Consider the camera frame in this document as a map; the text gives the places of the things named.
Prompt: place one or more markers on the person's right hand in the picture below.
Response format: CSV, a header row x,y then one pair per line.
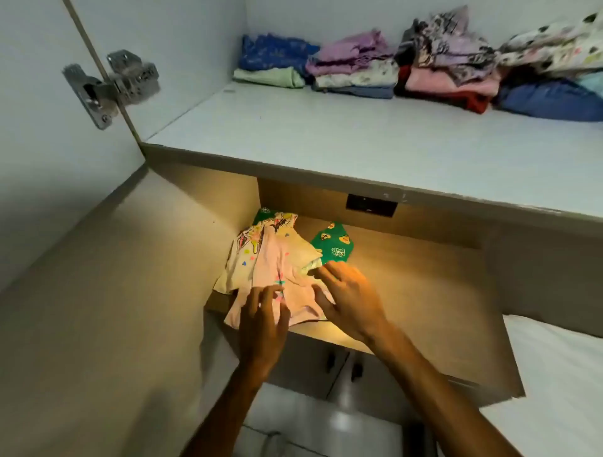
x,y
355,303

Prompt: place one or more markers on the person's left hand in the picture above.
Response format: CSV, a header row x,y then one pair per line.
x,y
259,339

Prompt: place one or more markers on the person's right thumb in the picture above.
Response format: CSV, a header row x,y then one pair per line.
x,y
322,296

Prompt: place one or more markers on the person's left thumb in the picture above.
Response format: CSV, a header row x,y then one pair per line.
x,y
284,322

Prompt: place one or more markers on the pink garment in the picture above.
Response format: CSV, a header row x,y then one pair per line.
x,y
273,263
443,84

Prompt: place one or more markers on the person's right forearm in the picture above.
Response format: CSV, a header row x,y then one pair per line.
x,y
433,400

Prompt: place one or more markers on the person's left forearm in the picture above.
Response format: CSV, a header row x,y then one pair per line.
x,y
226,414

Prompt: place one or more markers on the grey lower cabinet door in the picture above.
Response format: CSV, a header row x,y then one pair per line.
x,y
381,390
306,362

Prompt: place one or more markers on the green printed garment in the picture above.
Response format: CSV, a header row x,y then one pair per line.
x,y
335,245

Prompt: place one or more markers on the cream printed garment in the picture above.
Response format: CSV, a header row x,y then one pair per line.
x,y
242,263

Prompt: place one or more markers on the beige pull-out wardrobe tray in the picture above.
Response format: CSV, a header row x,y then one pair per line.
x,y
424,301

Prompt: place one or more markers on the black rectangular plate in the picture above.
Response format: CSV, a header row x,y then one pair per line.
x,y
371,205

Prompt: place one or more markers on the white wardrobe shelf board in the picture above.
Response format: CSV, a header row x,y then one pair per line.
x,y
358,136

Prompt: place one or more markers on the beige wardrobe side panel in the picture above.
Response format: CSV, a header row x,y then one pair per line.
x,y
108,306

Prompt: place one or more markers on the grey-blue folded garment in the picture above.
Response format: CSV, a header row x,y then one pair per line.
x,y
367,92

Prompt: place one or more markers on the light green folded garment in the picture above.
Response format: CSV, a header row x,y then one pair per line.
x,y
271,77

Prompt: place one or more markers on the white floral folded garment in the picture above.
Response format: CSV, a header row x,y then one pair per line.
x,y
367,75

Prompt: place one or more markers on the red folded garment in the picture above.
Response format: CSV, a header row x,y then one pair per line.
x,y
466,101

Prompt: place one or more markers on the pink folded garment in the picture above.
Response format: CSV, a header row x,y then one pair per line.
x,y
443,84

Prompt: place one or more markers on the purple folded garment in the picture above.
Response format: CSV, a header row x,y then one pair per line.
x,y
348,52

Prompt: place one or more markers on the white bed sheet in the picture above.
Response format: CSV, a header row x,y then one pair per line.
x,y
556,390

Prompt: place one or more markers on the white wardrobe door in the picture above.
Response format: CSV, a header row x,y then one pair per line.
x,y
42,188

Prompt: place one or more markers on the purple black patterned garment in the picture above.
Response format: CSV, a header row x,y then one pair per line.
x,y
447,44

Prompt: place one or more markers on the metal door hinge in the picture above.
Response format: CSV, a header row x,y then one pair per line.
x,y
106,89

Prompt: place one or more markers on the dark blue folded garment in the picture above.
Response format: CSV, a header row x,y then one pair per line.
x,y
546,100

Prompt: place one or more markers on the white black-spotted folded garment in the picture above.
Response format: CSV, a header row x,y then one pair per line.
x,y
551,44

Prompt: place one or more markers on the light blue folded garment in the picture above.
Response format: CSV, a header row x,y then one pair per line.
x,y
592,84

